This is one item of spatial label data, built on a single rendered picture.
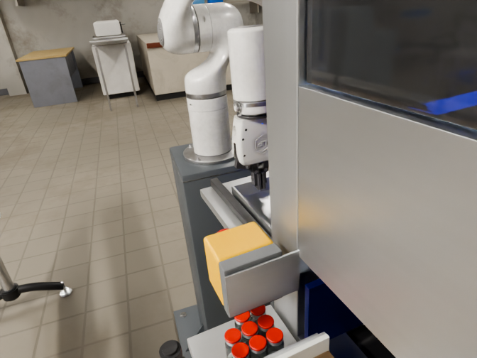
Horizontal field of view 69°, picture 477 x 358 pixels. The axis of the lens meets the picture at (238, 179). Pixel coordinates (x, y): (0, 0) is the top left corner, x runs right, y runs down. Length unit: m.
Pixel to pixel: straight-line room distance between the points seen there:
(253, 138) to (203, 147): 0.37
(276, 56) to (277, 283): 0.25
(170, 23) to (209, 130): 0.30
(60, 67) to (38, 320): 4.95
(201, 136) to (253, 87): 0.41
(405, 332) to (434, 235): 0.09
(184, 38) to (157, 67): 4.64
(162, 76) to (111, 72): 0.96
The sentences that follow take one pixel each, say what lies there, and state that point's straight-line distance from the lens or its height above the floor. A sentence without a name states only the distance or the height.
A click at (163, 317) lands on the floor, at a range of 1.78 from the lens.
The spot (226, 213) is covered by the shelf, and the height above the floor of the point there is 0.88.
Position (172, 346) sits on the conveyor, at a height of 1.00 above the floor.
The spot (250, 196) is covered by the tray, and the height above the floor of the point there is 0.88.
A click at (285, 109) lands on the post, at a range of 0.36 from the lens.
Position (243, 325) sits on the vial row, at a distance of 0.47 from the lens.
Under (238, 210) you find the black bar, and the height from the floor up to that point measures 0.90.
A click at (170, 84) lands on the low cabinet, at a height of 0.23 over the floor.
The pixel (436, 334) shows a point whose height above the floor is 1.07.
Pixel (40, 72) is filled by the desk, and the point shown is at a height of 0.53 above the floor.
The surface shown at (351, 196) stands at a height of 1.13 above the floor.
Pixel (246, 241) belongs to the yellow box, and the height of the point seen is 1.03.
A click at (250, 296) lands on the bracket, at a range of 0.42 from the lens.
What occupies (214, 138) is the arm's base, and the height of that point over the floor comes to 0.93.
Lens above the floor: 1.28
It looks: 27 degrees down
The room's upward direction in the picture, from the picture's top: 5 degrees counter-clockwise
